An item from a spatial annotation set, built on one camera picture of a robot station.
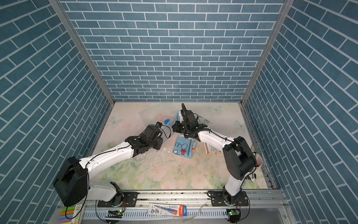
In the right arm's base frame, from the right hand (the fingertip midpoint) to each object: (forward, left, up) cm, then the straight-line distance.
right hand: (173, 126), depth 87 cm
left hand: (-8, +5, -4) cm, 10 cm away
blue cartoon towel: (-7, -8, -12) cm, 17 cm away
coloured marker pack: (-48, +44, -13) cm, 67 cm away
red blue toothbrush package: (-42, -5, -13) cm, 44 cm away
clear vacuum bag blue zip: (+22, +12, -16) cm, 29 cm away
